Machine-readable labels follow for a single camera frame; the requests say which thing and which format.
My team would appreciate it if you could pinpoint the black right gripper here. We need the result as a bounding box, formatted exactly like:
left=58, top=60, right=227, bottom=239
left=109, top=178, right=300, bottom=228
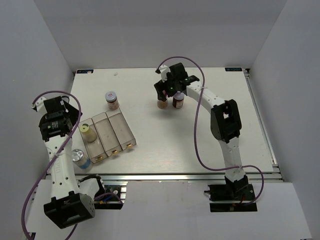
left=154, top=73, right=178, bottom=102

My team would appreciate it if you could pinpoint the pink cap spice bottle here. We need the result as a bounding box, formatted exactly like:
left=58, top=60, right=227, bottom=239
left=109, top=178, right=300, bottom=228
left=157, top=100, right=168, bottom=109

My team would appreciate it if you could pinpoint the silver lid white shaker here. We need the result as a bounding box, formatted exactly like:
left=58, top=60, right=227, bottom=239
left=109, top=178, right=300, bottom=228
left=71, top=149, right=92, bottom=170

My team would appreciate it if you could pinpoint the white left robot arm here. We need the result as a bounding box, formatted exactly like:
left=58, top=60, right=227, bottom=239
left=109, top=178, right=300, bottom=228
left=36, top=96, right=106, bottom=229

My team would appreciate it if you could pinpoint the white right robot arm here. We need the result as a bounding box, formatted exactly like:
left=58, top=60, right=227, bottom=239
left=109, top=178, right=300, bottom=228
left=154, top=63, right=248, bottom=200

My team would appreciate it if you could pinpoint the dark sauce jar white lid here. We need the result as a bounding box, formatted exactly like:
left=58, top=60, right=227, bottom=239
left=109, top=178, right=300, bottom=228
left=172, top=91, right=185, bottom=109

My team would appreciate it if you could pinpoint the yellow cap spice bottle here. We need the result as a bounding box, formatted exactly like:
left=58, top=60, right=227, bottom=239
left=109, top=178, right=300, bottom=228
left=79, top=123, right=97, bottom=143

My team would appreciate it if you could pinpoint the orange label jar white lid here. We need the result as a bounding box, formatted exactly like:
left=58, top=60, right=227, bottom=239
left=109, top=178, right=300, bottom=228
left=105, top=91, right=120, bottom=110

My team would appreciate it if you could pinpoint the blue left corner sticker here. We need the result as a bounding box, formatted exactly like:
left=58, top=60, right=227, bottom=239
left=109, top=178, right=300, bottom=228
left=76, top=69, right=94, bottom=74

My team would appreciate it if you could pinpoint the blue corner sticker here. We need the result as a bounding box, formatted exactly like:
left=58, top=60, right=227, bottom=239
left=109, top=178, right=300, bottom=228
left=224, top=67, right=243, bottom=72
left=76, top=69, right=94, bottom=74

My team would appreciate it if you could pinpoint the clear brown organizer tray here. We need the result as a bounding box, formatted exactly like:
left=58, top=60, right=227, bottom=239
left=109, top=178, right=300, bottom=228
left=78, top=108, right=137, bottom=164

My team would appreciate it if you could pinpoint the blue right corner sticker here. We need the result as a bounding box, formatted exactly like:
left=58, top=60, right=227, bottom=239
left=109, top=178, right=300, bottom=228
left=224, top=67, right=243, bottom=72

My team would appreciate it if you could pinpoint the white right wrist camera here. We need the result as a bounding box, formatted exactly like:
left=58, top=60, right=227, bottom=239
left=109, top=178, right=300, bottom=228
left=155, top=64, right=171, bottom=82

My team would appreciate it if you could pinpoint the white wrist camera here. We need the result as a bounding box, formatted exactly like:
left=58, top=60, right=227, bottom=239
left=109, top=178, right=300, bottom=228
left=31, top=96, right=47, bottom=116
left=155, top=64, right=171, bottom=82

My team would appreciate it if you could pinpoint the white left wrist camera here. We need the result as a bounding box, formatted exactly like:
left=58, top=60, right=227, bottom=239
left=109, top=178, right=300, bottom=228
left=31, top=96, right=47, bottom=116

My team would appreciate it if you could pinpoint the aluminium front table rail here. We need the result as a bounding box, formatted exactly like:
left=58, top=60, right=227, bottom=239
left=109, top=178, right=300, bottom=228
left=44, top=172, right=285, bottom=182

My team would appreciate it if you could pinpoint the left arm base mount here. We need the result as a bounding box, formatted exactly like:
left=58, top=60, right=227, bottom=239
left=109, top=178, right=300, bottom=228
left=94, top=182, right=127, bottom=210

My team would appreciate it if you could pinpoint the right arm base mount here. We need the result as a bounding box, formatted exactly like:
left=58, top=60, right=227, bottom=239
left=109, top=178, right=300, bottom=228
left=203, top=184, right=258, bottom=213

